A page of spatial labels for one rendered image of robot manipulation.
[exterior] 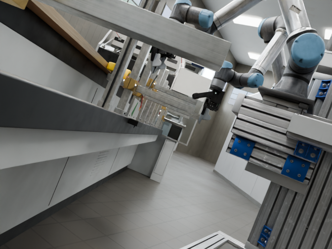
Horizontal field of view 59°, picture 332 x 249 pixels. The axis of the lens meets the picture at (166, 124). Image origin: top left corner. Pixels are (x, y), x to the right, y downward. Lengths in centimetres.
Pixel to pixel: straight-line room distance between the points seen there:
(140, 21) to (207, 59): 9
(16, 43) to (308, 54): 98
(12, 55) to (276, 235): 125
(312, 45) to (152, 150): 329
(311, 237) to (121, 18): 128
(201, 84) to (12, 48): 345
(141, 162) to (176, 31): 396
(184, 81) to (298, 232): 303
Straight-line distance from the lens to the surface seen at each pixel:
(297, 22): 131
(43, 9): 85
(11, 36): 87
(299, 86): 135
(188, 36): 35
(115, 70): 108
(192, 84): 414
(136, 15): 36
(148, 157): 426
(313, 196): 146
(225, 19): 150
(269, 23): 184
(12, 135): 63
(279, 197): 153
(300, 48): 125
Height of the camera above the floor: 71
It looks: 1 degrees up
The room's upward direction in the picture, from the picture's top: 22 degrees clockwise
